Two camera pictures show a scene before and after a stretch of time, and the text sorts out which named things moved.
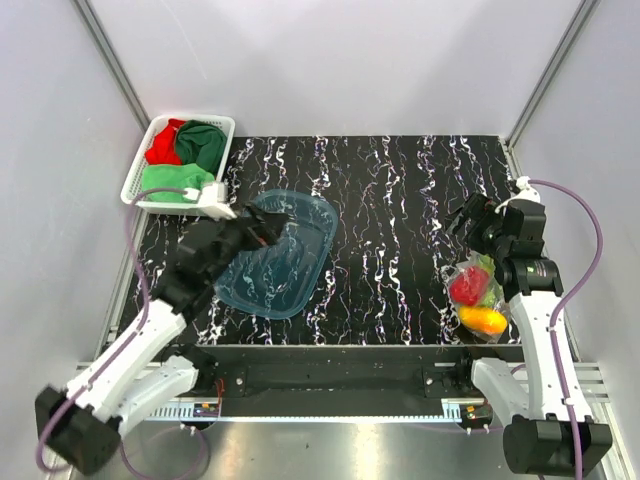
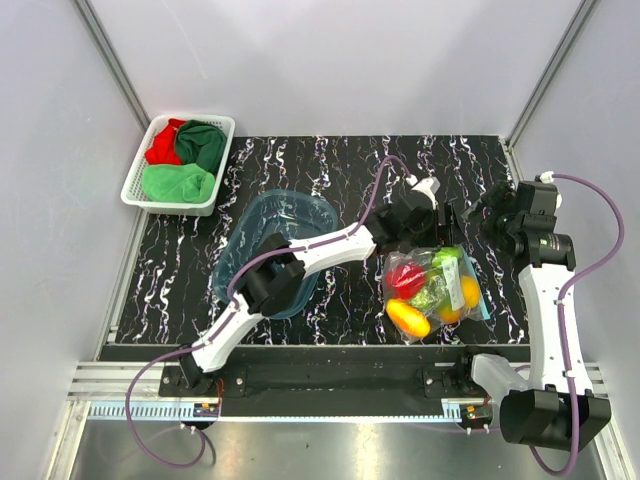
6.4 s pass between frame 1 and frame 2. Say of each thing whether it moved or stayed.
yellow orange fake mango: moved
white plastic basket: stayed
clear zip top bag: moved
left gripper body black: moved
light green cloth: stayed
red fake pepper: moved
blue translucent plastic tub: stayed
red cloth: stayed
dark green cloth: stayed
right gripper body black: moved
